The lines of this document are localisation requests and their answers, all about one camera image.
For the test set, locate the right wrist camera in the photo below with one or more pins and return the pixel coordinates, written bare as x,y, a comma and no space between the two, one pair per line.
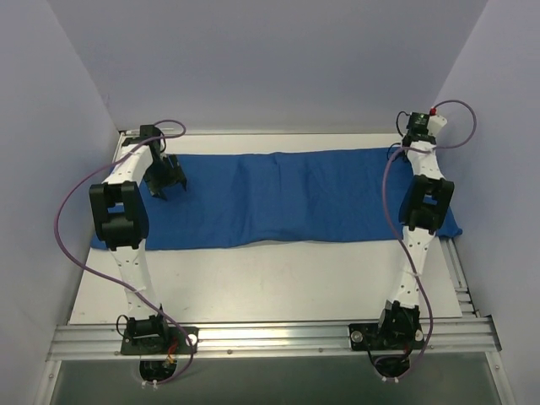
430,123

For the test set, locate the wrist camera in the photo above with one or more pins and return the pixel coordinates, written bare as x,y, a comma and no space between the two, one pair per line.
430,123
149,131

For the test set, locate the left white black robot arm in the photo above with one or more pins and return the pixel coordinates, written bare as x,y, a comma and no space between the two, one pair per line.
122,223

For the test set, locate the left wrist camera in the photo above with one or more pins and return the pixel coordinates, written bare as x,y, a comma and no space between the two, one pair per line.
149,131

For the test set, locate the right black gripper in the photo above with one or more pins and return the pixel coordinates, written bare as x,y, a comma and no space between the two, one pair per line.
418,139

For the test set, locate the aluminium front rail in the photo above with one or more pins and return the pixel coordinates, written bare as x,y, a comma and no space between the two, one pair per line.
272,340

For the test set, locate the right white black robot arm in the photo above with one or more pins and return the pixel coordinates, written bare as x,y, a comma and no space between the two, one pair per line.
311,280

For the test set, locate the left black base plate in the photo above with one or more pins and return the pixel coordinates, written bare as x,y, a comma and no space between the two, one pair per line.
175,342

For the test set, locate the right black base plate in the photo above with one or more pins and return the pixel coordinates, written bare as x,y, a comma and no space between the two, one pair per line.
366,336

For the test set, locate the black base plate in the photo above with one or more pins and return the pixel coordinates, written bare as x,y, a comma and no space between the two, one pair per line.
366,336
175,342

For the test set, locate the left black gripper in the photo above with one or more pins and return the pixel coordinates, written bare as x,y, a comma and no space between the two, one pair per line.
164,175

